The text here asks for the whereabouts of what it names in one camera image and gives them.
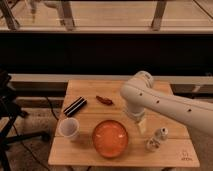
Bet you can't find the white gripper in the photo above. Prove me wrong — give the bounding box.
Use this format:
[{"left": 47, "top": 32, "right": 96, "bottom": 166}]
[{"left": 124, "top": 109, "right": 147, "bottom": 135}]

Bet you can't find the orange ceramic bowl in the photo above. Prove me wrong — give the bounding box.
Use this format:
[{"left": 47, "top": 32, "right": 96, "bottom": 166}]
[{"left": 92, "top": 120, "right": 129, "bottom": 158}]

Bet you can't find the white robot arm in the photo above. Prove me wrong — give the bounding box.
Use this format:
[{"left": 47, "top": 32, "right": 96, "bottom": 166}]
[{"left": 120, "top": 71, "right": 213, "bottom": 136}]

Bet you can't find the red chili pepper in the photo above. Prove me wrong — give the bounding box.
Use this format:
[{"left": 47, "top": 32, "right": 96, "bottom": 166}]
[{"left": 96, "top": 96, "right": 114, "bottom": 105}]

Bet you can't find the wooden table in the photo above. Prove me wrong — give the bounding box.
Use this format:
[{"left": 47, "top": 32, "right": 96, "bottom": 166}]
[{"left": 48, "top": 80, "right": 200, "bottom": 167}]

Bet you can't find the black striped rectangular box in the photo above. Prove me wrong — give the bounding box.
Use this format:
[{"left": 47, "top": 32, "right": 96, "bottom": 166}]
[{"left": 63, "top": 97, "right": 87, "bottom": 117}]

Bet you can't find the translucent plastic cup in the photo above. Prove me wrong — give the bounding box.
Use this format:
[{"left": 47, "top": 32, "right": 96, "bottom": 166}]
[{"left": 58, "top": 118, "right": 80, "bottom": 141}]

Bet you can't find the black cable on floor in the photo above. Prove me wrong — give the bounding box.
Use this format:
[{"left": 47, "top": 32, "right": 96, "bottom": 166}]
[{"left": 44, "top": 96, "right": 60, "bottom": 121}]

